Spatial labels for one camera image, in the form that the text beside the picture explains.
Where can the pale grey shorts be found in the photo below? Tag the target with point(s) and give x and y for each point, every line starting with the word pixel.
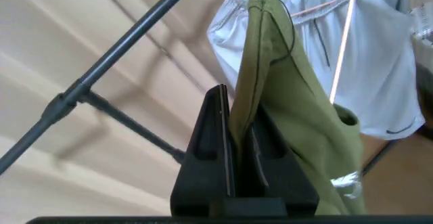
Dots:
pixel 379 75

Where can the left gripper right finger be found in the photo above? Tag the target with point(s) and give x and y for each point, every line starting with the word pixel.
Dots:
pixel 284 190

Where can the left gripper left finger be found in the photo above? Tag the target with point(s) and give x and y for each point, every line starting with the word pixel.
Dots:
pixel 203 183

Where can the beige curtain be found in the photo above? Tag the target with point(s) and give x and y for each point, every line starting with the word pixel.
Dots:
pixel 67 31

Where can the black clothes rack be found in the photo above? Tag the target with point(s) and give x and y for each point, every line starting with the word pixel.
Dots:
pixel 111 55

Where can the green garment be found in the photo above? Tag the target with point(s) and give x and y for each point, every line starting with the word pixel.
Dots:
pixel 287 99

